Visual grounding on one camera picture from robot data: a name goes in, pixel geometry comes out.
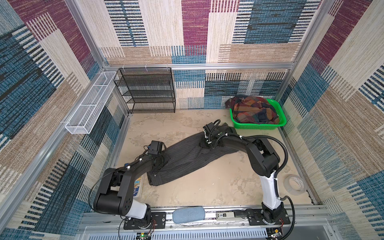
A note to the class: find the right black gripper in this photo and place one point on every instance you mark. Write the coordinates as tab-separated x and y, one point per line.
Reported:
202	142

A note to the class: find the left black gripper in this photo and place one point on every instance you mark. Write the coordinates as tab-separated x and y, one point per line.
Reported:
166	157

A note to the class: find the grey pinstriped long sleeve shirt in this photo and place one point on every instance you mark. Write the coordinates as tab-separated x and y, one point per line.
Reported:
183	158

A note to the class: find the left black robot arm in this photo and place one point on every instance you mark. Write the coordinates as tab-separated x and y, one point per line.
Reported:
115	195

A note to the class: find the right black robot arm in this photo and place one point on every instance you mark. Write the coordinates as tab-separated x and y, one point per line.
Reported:
263	158

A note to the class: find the green plastic basket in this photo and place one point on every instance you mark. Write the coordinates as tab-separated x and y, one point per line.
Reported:
279	111

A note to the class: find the blue treehouse book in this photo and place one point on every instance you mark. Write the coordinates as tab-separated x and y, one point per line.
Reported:
138	187

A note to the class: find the plaid red shirt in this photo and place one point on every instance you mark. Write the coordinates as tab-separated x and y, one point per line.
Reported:
252	110

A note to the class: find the blue grey cloth pad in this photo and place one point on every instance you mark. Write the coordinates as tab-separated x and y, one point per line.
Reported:
188	215

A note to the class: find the clear tape roll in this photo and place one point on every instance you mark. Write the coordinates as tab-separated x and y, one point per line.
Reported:
295	185

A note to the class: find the black wire mesh shelf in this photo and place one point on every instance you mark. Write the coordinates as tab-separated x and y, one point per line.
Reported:
147	90

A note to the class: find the white wire mesh tray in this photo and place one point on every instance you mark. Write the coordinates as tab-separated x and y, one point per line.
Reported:
87	113

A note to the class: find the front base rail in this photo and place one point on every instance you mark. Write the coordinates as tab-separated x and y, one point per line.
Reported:
312	223

